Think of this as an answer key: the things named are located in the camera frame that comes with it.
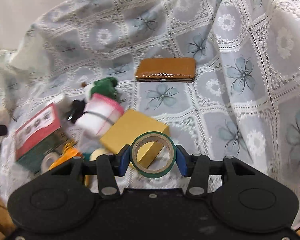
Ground white green plush toy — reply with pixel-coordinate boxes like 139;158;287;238
81;77;118;101

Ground red green tea box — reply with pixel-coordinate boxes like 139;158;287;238
15;103;72;174

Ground green tape roll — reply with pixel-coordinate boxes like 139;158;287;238
130;131;176;179

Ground brown leather case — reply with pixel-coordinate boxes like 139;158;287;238
135;57;196;82

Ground floral lace sofa cover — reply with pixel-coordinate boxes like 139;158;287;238
0;0;300;203

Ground beige tape roll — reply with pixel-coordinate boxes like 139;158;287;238
40;152;59;173

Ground pink white cloth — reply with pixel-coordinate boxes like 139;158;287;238
75;93;125;138

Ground gold cardboard box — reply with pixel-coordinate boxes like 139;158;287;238
100;109;170;168

